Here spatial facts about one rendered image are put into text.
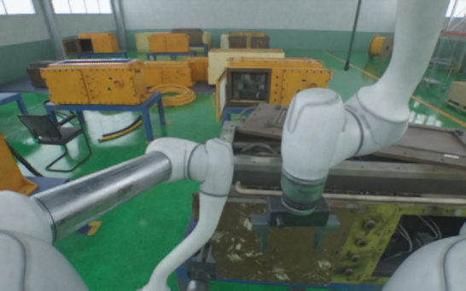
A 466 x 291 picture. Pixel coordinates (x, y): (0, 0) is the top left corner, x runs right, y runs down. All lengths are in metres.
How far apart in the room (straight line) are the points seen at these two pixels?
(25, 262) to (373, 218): 1.13
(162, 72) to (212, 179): 6.53
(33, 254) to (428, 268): 0.37
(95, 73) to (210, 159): 3.55
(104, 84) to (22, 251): 3.91
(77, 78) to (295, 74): 3.30
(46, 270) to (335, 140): 0.41
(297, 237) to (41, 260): 1.00
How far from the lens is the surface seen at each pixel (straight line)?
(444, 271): 0.29
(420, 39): 0.41
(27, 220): 0.49
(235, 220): 1.07
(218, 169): 0.76
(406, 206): 1.20
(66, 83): 4.51
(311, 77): 3.64
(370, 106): 0.49
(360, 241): 1.26
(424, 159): 1.30
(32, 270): 0.29
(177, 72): 7.04
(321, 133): 0.40
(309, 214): 0.55
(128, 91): 4.01
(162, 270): 0.94
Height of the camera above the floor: 1.89
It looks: 29 degrees down
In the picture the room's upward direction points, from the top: straight up
